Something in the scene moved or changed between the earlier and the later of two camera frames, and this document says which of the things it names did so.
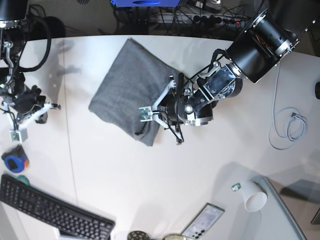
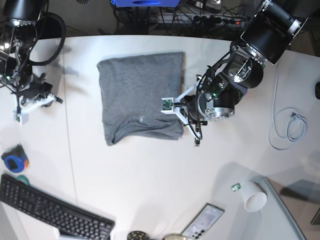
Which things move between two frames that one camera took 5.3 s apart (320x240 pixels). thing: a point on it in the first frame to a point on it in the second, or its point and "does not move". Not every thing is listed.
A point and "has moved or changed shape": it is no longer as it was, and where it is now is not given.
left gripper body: (23, 104) to (35, 93)
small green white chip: (236, 187) does not move
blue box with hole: (146, 3) does not move
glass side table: (298, 198) does not move
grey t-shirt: (135, 80) has moved or changed shape
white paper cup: (254, 197) does not move
